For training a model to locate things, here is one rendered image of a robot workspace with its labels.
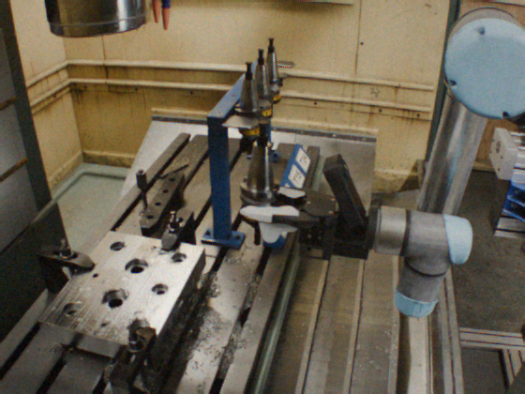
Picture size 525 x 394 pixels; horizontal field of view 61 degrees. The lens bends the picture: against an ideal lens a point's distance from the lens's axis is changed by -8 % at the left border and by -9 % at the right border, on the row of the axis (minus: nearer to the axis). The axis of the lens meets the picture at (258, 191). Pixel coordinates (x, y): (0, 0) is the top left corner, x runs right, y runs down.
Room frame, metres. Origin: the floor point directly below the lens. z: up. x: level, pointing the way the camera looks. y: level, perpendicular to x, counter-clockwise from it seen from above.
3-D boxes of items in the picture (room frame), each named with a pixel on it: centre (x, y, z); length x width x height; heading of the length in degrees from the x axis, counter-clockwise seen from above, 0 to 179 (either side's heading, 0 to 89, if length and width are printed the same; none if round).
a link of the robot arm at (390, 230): (0.61, -0.20, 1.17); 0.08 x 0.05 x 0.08; 167
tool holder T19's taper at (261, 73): (1.09, -0.01, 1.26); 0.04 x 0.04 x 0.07
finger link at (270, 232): (0.62, -0.02, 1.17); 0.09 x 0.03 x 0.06; 91
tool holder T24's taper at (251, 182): (0.66, 0.00, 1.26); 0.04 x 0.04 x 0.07
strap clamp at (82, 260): (0.74, 0.40, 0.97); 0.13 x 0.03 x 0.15; 76
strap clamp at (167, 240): (0.84, 0.18, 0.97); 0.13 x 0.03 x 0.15; 166
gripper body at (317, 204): (0.62, -0.12, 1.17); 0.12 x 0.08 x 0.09; 77
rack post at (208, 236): (0.94, 0.09, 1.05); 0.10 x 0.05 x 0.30; 76
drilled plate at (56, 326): (0.68, 0.26, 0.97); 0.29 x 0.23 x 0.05; 166
